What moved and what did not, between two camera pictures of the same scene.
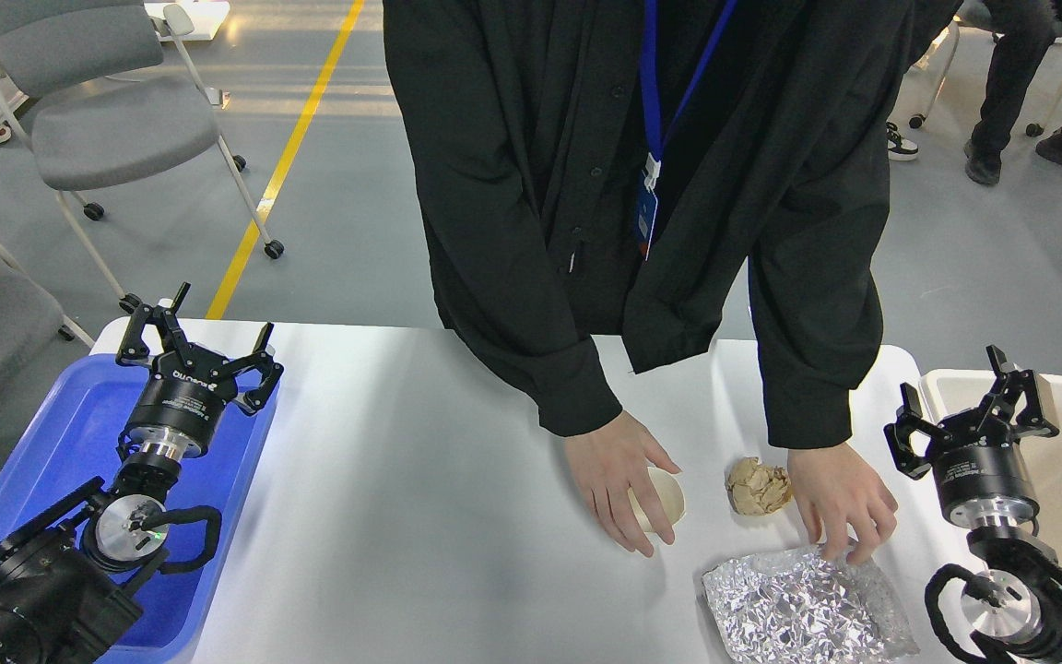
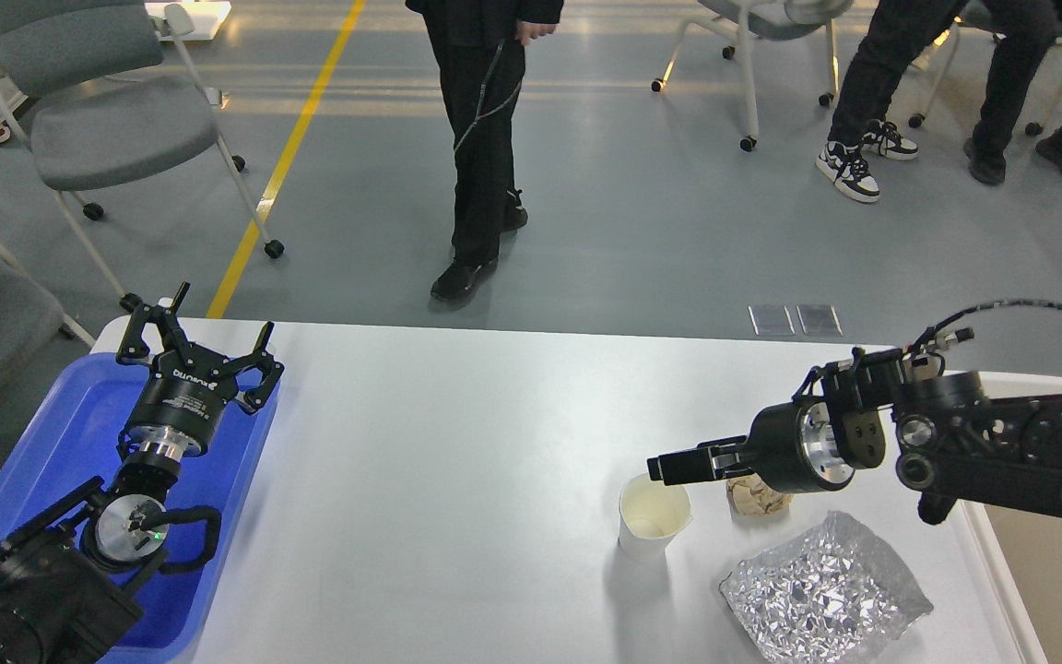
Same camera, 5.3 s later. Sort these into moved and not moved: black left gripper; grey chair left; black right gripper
Moved: black right gripper
Not moved: grey chair left; black left gripper
